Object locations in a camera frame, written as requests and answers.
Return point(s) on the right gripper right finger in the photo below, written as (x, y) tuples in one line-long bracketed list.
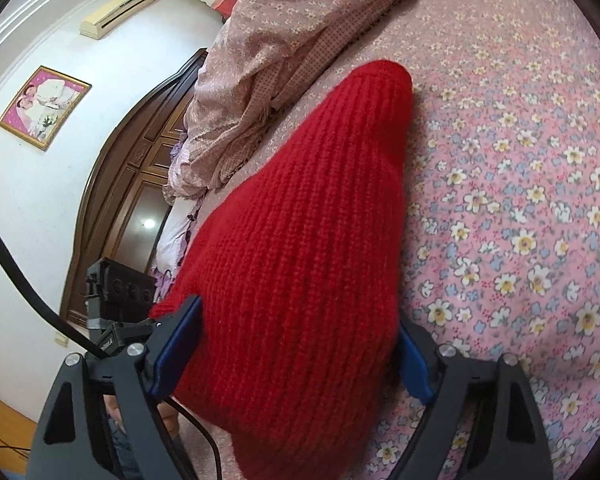
[(421, 361)]

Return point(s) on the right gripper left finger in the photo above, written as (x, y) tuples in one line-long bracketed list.
[(171, 345)]

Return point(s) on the red knitted sweater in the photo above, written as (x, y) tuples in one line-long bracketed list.
[(298, 271)]

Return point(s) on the person's left hand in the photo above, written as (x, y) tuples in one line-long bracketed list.
[(163, 415)]

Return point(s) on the dark wooden headboard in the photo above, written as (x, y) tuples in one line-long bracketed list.
[(122, 209)]

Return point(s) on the framed wedding photo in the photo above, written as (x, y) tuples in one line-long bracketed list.
[(42, 105)]

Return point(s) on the rolled pink floral duvet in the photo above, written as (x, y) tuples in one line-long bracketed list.
[(267, 54)]

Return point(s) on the white wall air conditioner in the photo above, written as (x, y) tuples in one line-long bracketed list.
[(109, 16)]

